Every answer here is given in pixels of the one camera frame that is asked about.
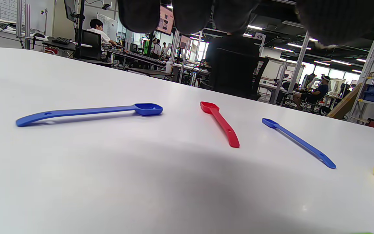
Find person's left hand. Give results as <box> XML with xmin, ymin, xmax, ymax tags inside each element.
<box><xmin>117</xmin><ymin>0</ymin><xmax>374</xmax><ymax>46</ymax></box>

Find large blue measuring spoon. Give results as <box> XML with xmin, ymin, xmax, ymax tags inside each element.
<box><xmin>16</xmin><ymin>103</ymin><xmax>164</xmax><ymax>127</ymax></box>

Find large red measuring spoon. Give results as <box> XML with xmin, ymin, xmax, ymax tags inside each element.
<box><xmin>200</xmin><ymin>101</ymin><xmax>240</xmax><ymax>148</ymax></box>

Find small blue measuring spoon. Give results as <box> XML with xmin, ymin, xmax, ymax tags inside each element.
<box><xmin>262</xmin><ymin>118</ymin><xmax>337</xmax><ymax>169</ymax></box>

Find monitor with pink screen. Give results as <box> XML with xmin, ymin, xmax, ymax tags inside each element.
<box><xmin>156</xmin><ymin>5</ymin><xmax>175</xmax><ymax>36</ymax></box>

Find black computer keyboard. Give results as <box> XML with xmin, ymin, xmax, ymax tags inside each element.
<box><xmin>125</xmin><ymin>51</ymin><xmax>168</xmax><ymax>66</ymax></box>

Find black mesh office chair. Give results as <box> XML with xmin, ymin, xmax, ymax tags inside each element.
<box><xmin>200</xmin><ymin>47</ymin><xmax>269</xmax><ymax>100</ymax></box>

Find black desk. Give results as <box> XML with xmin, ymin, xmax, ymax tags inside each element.
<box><xmin>104</xmin><ymin>48</ymin><xmax>174</xmax><ymax>80</ymax></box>

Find whiteboard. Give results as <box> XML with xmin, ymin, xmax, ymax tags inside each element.
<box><xmin>97</xmin><ymin>13</ymin><xmax>118</xmax><ymax>41</ymax></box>

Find white support pillar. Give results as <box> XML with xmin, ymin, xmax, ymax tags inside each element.
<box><xmin>273</xmin><ymin>31</ymin><xmax>310</xmax><ymax>105</ymax></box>

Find brown cardboard panel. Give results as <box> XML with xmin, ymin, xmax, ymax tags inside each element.
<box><xmin>326</xmin><ymin>83</ymin><xmax>363</xmax><ymax>120</ymax></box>

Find aluminium frame posts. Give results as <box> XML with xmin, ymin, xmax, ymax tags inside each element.
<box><xmin>16</xmin><ymin>0</ymin><xmax>31</xmax><ymax>50</ymax></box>

